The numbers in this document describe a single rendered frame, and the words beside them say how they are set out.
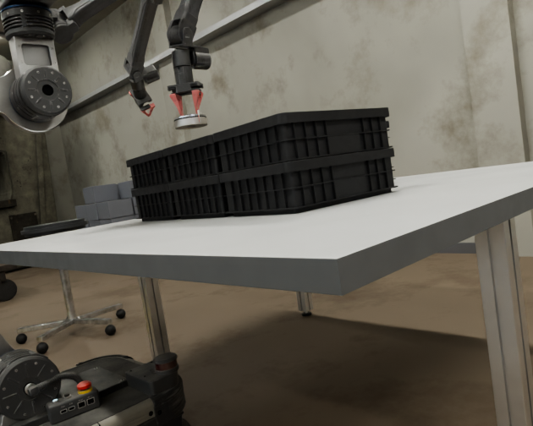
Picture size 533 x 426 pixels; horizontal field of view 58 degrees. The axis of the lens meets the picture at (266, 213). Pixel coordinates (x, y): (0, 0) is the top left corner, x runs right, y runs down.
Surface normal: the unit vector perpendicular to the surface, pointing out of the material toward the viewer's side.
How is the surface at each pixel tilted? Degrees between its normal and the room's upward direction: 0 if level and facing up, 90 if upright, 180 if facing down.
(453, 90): 90
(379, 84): 90
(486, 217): 90
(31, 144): 90
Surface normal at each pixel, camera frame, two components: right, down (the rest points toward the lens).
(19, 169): 0.77, -0.07
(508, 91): -0.72, 0.16
